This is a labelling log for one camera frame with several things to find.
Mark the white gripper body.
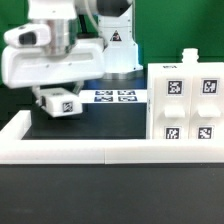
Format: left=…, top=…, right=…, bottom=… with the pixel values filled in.
left=2, top=38, right=105, bottom=88

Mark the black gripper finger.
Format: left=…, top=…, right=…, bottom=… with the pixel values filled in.
left=72, top=81, right=84, bottom=95
left=32, top=86, right=44, bottom=107

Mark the white cabinet top block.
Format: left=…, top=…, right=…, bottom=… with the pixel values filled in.
left=40, top=88, right=83, bottom=117

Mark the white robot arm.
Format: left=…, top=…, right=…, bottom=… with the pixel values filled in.
left=2, top=0, right=141, bottom=117

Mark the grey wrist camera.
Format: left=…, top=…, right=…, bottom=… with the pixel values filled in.
left=4, top=23, right=51, bottom=48

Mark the white cabinet body box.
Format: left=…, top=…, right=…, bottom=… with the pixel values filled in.
left=146, top=48, right=224, bottom=139

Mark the white cabinet door panel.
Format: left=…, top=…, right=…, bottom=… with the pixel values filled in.
left=189, top=72, right=224, bottom=140
left=153, top=72, right=192, bottom=140

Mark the white base marker plate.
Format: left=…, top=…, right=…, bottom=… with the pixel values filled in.
left=79, top=89, right=147, bottom=104

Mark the white U-shaped obstacle fence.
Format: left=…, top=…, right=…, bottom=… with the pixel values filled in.
left=0, top=110, right=224, bottom=164

